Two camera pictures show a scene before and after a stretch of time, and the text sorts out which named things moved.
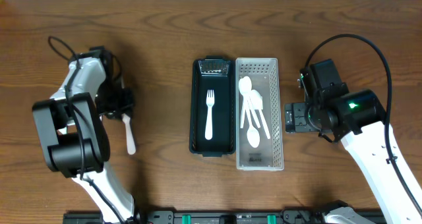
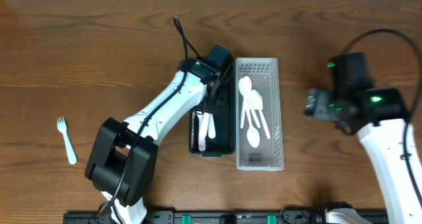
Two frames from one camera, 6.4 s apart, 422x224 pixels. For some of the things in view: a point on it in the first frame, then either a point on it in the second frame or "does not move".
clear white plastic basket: x=265 y=74 does not move
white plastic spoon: x=243 y=89 does not move
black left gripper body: x=122 y=102 to x=215 y=103
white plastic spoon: x=256 y=103 does not move
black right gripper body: x=293 y=117 to x=314 y=103
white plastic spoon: x=252 y=135 does not move
